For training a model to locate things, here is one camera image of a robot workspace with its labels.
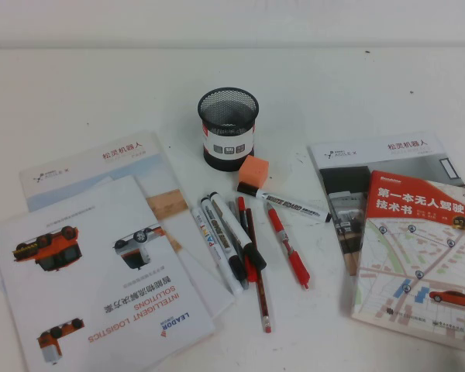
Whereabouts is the dark red pencil with eraser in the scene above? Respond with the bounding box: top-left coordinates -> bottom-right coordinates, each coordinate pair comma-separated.
244,208 -> 273,334

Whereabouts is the AgileX brochure with room photo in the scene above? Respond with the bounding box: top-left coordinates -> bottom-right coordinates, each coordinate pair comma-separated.
307,130 -> 465,277

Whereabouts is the red gel pen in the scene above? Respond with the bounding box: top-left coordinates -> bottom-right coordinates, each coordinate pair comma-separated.
263,201 -> 311,291

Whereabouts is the black mesh pen holder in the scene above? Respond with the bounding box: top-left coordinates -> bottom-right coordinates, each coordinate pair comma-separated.
196,86 -> 260,171

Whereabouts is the red autonomous driving book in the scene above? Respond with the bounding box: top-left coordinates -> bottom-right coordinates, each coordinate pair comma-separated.
350,169 -> 465,354

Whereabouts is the Leador logistics brochure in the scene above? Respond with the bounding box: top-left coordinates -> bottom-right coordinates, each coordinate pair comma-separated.
0,174 -> 217,372

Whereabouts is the white paint marker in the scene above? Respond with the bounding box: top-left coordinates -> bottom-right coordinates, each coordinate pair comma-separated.
191,208 -> 244,297

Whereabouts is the whiteboard marker with black cap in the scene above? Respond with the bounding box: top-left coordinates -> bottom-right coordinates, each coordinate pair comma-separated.
209,192 -> 267,270
200,196 -> 249,282
236,181 -> 332,224

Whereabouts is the grey pen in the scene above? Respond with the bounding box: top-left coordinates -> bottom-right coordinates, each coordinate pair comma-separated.
227,200 -> 251,290

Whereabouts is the orange foam cube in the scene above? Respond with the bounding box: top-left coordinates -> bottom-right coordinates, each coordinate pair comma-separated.
239,155 -> 270,186

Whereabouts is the AgileX brochure with wood photo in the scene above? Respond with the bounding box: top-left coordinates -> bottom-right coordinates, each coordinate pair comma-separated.
18,129 -> 236,321

